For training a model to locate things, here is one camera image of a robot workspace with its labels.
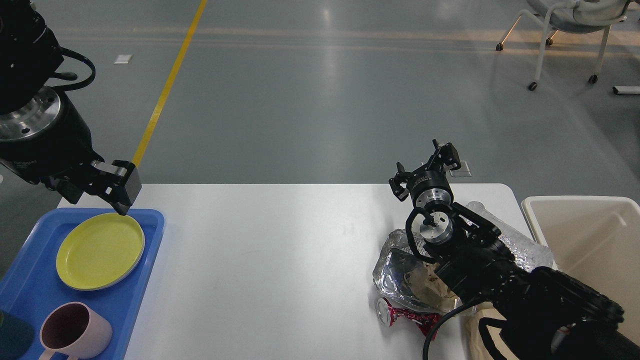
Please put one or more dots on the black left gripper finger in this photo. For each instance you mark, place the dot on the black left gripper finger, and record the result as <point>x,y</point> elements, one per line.
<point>118,183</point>
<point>69,191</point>

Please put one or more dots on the brown paper bag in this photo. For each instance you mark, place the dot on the brown paper bag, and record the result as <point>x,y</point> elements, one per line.
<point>476,346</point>

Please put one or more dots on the floor outlet plate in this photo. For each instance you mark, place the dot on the floor outlet plate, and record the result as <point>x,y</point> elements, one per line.
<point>463,171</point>

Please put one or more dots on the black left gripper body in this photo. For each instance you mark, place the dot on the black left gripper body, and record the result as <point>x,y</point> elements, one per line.
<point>45,137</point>

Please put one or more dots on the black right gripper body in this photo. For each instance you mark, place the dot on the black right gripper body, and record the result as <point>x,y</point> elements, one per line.
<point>429,186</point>

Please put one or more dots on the beige plastic bin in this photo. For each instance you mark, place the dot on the beige plastic bin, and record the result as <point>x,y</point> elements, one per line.
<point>595,239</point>

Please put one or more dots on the crushed red can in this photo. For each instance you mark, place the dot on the crushed red can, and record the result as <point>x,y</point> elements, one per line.
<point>388,315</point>

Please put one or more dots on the pink mug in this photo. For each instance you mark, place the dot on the pink mug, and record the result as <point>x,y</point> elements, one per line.
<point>75,330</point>

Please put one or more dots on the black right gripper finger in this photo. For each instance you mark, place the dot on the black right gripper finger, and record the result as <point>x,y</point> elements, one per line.
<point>398,183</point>
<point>445,158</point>

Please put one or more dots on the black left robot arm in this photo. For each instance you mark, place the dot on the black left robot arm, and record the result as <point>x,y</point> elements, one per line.
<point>31,57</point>

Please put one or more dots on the crumpled silver foil wrapper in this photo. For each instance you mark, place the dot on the crumpled silver foil wrapper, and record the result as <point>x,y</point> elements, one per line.
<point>401,277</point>

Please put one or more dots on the yellow plastic plate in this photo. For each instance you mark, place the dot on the yellow plastic plate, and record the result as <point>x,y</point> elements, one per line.
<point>100,250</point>

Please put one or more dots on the blue plastic tray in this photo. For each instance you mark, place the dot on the blue plastic tray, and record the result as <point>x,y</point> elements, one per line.
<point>31,288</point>

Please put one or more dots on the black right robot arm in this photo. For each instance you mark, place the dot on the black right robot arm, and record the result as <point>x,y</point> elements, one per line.
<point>547,314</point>

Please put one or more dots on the white office chair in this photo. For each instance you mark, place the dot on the white office chair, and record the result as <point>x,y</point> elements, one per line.
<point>571,17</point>

